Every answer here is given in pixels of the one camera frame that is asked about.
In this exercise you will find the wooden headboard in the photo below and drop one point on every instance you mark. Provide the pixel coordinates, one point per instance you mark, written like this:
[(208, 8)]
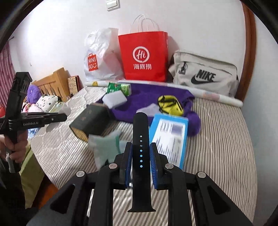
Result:
[(55, 84)]

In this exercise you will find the pink striped curtain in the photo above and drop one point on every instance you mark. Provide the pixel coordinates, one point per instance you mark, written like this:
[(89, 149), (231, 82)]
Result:
[(7, 74)]

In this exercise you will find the purple plush toy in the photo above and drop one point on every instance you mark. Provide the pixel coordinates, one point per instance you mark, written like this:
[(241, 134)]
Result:
[(33, 94)]

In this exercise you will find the white Miniso plastic bag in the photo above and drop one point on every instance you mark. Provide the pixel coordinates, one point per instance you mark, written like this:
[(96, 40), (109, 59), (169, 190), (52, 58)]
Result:
[(100, 60)]

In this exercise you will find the white cloth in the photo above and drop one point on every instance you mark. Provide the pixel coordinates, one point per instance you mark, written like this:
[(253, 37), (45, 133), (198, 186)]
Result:
[(106, 148)]

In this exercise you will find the brown wooden door frame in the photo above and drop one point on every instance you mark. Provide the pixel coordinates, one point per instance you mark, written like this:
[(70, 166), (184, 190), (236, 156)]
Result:
[(250, 53)]

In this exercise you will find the white wall switch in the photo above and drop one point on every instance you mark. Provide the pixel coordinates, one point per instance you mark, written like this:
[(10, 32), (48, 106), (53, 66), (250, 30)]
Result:
[(112, 4)]

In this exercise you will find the green tissue pack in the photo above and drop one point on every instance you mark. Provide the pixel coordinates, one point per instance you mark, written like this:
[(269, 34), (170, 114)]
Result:
[(126, 89)]

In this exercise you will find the clear plastic bag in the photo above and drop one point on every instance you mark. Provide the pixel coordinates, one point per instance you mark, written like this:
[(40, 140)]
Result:
[(150, 110)]

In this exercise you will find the purple towel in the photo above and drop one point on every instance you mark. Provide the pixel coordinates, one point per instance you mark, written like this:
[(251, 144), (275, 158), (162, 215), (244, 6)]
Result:
[(144, 95)]

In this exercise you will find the person left hand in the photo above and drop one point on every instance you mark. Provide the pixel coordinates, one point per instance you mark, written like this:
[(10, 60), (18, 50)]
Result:
[(18, 149)]

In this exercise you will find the grey Nike bag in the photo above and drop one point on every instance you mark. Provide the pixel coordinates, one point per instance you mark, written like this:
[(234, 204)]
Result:
[(204, 73)]

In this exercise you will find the green sachet packet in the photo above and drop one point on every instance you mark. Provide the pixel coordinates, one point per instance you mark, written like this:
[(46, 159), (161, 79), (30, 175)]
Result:
[(113, 87)]

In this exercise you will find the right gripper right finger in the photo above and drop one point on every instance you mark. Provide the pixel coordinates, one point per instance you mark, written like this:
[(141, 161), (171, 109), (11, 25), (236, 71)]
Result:
[(158, 161)]

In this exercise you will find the red Haidilao paper bag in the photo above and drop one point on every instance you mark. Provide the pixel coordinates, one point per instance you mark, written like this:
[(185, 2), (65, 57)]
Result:
[(145, 55)]

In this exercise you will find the yellow black pouch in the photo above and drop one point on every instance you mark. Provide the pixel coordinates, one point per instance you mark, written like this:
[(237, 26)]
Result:
[(170, 105)]

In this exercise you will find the white dotted pillow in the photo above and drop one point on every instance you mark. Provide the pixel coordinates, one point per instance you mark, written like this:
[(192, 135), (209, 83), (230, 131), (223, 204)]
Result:
[(46, 102)]

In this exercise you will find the brown patterned notebook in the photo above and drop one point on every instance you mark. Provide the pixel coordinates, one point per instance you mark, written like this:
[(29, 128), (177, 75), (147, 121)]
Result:
[(74, 85)]

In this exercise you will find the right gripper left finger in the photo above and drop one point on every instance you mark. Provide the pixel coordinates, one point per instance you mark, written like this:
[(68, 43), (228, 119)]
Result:
[(124, 163)]

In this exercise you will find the dark green tea tin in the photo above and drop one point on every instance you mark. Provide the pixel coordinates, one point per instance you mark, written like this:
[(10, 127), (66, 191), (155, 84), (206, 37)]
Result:
[(93, 120)]

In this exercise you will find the blue cardboard box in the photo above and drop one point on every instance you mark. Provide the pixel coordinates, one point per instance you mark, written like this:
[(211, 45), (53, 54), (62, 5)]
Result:
[(170, 135)]

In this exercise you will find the striped quilted mattress pad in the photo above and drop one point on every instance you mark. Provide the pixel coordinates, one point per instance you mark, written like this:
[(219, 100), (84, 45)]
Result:
[(222, 149)]

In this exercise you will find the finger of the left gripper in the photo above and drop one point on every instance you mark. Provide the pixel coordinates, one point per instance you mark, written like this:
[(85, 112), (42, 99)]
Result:
[(43, 118)]

